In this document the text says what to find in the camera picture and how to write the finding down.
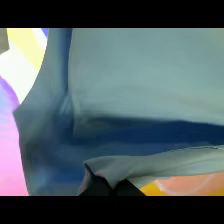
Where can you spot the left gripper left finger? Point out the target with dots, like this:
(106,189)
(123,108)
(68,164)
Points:
(96,186)

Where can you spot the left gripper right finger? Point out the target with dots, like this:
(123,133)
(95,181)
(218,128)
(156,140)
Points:
(130,189)

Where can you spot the light blue shirt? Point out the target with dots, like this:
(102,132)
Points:
(133,83)

